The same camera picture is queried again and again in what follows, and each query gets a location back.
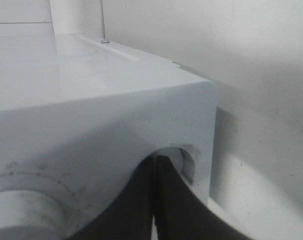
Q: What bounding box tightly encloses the round white door-release button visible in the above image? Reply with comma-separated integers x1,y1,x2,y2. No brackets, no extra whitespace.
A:
151,146,195,185

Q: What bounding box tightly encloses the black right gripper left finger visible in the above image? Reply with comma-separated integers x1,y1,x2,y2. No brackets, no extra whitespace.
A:
69,156,155,240

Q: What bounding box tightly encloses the white microwave oven body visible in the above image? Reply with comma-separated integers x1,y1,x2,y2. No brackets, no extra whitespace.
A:
0,33,218,240

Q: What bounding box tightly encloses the white timer knob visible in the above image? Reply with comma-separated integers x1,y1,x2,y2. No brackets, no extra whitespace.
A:
0,190,66,240

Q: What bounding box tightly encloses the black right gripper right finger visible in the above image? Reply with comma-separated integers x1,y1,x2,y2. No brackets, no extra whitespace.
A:
153,154,303,240

